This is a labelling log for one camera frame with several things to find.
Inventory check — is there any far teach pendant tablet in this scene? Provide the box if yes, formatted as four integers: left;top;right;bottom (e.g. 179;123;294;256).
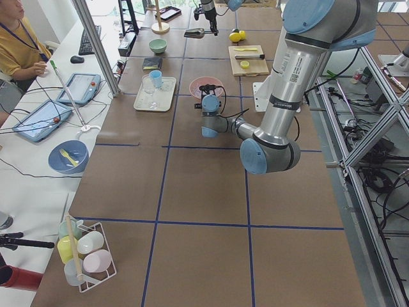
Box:
66;73;101;106

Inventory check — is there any stainless steel ice scoop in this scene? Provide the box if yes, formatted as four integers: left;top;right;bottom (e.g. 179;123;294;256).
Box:
184;28;213;39

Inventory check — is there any white cup rack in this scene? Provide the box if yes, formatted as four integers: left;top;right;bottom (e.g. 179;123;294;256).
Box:
57;215;117;293

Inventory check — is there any black keyboard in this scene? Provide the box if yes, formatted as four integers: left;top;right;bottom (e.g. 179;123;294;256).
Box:
78;29;95;56

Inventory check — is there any near teach pendant tablet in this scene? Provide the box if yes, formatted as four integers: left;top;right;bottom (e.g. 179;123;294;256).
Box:
12;100;72;143

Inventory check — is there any yellow plastic knife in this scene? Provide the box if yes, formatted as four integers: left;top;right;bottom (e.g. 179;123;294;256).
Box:
233;48;258;52

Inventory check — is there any light green bowl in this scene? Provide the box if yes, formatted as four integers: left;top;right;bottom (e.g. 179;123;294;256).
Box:
148;38;167;54

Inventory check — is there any cream bear serving tray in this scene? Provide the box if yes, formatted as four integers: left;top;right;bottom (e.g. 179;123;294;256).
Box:
134;77;176;112

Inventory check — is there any wooden cutting board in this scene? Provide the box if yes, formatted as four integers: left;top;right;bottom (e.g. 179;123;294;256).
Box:
228;45;270;76

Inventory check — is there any black computer mouse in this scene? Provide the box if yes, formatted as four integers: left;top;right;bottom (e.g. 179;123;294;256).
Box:
70;55;84;64

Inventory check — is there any blue bowl on desk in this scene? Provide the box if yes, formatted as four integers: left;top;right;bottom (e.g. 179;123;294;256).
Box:
48;139;89;175

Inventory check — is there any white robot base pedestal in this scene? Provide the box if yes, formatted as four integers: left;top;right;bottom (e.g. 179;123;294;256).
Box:
252;80;272;113

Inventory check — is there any yellow plastic fork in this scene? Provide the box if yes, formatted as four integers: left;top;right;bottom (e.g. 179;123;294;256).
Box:
59;148;78;167

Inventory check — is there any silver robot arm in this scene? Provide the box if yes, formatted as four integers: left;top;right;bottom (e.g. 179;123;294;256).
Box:
194;0;244;36
201;1;378;174

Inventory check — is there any grey and yellow cloth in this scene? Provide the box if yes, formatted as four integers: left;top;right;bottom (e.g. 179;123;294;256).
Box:
143;57;162;70

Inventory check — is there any teach pendant tablet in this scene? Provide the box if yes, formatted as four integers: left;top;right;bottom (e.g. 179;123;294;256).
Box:
12;100;72;143
66;73;101;106

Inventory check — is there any yellow lemon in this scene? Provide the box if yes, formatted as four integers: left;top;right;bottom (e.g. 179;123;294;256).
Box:
229;32;242;43
236;30;247;42

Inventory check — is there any half lemon slice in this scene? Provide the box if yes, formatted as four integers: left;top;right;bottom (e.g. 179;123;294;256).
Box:
240;61;250;69

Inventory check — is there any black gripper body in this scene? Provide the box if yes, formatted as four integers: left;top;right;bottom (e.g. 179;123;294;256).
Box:
204;9;217;31
199;84;224;97

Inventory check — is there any seated person yellow shirt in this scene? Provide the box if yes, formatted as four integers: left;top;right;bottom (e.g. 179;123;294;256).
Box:
1;1;51;91

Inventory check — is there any aluminium frame post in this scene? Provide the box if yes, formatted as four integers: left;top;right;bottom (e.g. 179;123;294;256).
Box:
72;0;120;97

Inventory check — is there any wooden cup tree stand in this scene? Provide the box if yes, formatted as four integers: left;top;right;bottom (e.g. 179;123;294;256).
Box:
151;0;170;35

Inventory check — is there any light blue cup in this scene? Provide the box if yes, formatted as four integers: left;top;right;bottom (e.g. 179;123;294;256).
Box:
149;70;162;88

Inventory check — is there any pink bowl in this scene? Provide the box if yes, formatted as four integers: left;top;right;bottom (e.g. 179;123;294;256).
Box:
189;76;223;100

